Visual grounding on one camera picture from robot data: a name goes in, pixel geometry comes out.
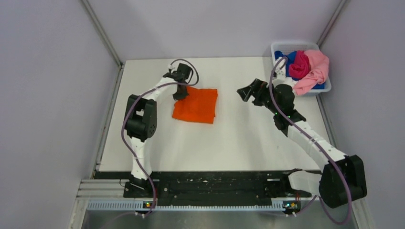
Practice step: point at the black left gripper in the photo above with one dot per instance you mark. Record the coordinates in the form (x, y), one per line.
(182, 96)

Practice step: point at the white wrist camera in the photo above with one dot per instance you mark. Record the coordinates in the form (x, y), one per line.
(172, 67)
(280, 77)

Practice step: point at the orange t shirt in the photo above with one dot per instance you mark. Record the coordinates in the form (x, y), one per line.
(198, 107)

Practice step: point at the magenta t shirt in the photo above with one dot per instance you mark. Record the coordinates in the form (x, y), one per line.
(300, 67)

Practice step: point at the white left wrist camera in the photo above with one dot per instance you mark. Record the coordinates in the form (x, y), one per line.
(172, 67)

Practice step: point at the white t shirt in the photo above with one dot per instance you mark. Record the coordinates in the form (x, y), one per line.
(282, 65)

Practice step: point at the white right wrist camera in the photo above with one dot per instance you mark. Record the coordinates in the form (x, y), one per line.
(280, 77)

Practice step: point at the pink t shirt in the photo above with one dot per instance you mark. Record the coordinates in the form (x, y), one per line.
(318, 74)

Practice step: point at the blue t shirt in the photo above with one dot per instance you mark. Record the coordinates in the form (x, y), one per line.
(289, 60)

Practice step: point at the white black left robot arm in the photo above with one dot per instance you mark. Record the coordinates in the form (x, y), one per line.
(140, 125)

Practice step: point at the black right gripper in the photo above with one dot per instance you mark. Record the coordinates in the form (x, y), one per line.
(256, 89)

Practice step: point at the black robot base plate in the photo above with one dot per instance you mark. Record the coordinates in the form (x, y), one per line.
(215, 188)

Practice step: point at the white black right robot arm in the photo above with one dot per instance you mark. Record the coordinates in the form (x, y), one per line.
(341, 178)

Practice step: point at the white plastic laundry basket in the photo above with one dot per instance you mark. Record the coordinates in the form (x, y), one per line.
(289, 46)

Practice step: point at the aluminium frame rail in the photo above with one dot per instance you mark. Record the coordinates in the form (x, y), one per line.
(108, 194)

